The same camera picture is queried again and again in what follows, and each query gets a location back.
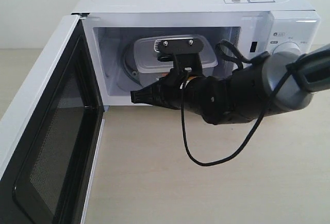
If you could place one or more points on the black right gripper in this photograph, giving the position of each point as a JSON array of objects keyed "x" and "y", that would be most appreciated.
[{"x": 205, "y": 96}]

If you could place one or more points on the glass turntable plate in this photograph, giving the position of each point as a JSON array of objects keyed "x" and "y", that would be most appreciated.
[{"x": 128, "y": 64}]

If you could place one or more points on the white microwave oven body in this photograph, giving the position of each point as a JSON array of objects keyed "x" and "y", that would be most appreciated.
[{"x": 253, "y": 27}]

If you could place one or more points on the white upper power knob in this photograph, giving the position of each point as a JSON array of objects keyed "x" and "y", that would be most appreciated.
[{"x": 288, "y": 47}]

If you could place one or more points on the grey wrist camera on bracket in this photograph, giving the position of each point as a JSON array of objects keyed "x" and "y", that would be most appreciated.
[{"x": 184, "y": 53}]

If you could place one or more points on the white microwave door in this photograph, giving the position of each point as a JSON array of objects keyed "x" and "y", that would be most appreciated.
[{"x": 50, "y": 132}]

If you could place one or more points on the white lidded plastic container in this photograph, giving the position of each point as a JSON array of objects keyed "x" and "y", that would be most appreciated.
[{"x": 149, "y": 55}]

